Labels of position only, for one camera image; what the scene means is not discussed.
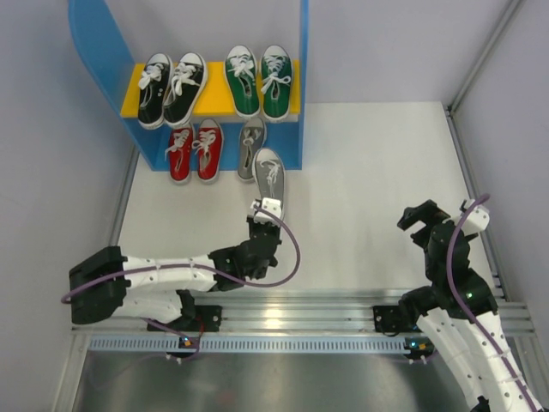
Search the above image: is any grey canvas sneaker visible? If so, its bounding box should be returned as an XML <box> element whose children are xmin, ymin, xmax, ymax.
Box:
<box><xmin>252</xmin><ymin>148</ymin><xmax>285</xmax><ymax>219</ymax></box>
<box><xmin>237</xmin><ymin>117</ymin><xmax>267</xmax><ymax>182</ymax></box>

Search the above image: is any red canvas sneaker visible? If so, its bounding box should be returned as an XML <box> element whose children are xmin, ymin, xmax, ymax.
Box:
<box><xmin>165</xmin><ymin>124</ymin><xmax>195</xmax><ymax>185</ymax></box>
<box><xmin>192</xmin><ymin>118</ymin><xmax>224</xmax><ymax>184</ymax></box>

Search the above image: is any green canvas sneaker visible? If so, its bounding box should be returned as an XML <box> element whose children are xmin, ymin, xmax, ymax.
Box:
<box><xmin>224</xmin><ymin>45</ymin><xmax>260</xmax><ymax>119</ymax></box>
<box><xmin>260</xmin><ymin>45</ymin><xmax>293</xmax><ymax>122</ymax></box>

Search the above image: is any black canvas sneaker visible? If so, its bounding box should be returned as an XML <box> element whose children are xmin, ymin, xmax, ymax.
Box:
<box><xmin>137</xmin><ymin>52</ymin><xmax>173</xmax><ymax>130</ymax></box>
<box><xmin>163</xmin><ymin>52</ymin><xmax>208</xmax><ymax>129</ymax></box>

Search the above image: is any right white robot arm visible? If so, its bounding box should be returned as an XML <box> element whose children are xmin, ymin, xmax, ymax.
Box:
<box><xmin>397</xmin><ymin>196</ymin><xmax>543</xmax><ymax>411</ymax></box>

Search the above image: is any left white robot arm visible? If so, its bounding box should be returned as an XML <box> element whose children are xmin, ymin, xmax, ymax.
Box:
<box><xmin>63</xmin><ymin>218</ymin><xmax>281</xmax><ymax>341</ymax></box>

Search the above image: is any blue and yellow shoe shelf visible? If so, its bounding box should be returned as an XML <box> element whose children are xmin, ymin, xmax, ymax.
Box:
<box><xmin>68</xmin><ymin>1</ymin><xmax>309</xmax><ymax>172</ymax></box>

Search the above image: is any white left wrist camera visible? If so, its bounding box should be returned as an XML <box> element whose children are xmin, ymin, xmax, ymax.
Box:
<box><xmin>248</xmin><ymin>197</ymin><xmax>283</xmax><ymax>226</ymax></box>

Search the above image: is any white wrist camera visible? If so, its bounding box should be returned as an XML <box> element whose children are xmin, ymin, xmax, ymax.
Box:
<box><xmin>248</xmin><ymin>197</ymin><xmax>283</xmax><ymax>226</ymax></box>
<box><xmin>455</xmin><ymin>199</ymin><xmax>490</xmax><ymax>236</ymax></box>

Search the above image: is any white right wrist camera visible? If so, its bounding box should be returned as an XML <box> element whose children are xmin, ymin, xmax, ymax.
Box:
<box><xmin>455</xmin><ymin>199</ymin><xmax>490</xmax><ymax>236</ymax></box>

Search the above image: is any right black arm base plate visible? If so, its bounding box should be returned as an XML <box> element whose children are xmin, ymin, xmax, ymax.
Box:
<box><xmin>372</xmin><ymin>305</ymin><xmax>422</xmax><ymax>336</ymax></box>

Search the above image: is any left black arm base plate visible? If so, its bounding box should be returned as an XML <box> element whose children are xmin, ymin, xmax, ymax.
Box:
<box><xmin>167</xmin><ymin>305</ymin><xmax>222</xmax><ymax>332</ymax></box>

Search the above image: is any perforated cable duct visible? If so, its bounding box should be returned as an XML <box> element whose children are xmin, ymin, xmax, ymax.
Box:
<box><xmin>88</xmin><ymin>333</ymin><xmax>431</xmax><ymax>354</ymax></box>

